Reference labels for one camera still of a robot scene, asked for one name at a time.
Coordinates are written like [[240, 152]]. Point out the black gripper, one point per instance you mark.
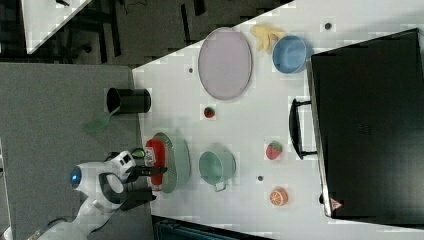
[[135, 172]]

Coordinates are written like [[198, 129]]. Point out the red ketchup bottle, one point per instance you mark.
[[156, 150]]

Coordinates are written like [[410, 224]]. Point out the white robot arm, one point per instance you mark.
[[108, 187]]

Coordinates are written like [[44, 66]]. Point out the green spatula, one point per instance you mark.
[[99, 123]]

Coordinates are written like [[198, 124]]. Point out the black cylinder upper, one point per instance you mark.
[[128, 101]]

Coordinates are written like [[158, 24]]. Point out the mint green metal pot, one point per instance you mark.
[[217, 167]]

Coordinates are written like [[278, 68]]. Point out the small red strawberry toy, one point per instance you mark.
[[209, 112]]

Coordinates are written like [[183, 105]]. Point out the large red strawberry toy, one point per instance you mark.
[[274, 150]]

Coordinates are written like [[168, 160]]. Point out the large pink oval plate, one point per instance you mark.
[[225, 64]]

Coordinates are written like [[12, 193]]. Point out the orange slice toy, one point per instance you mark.
[[278, 197]]

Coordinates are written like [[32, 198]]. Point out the yellow banana toy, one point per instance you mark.
[[264, 34]]

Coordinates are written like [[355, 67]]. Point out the white background table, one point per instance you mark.
[[43, 18]]

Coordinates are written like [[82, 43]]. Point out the blue bowl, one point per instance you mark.
[[289, 54]]

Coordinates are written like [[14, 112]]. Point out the black oven appliance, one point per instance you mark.
[[367, 101]]

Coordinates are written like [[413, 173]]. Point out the green handled utensil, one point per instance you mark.
[[138, 153]]

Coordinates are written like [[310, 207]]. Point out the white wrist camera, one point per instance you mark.
[[123, 163]]

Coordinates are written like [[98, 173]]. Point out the black oven door handle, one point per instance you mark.
[[295, 129]]

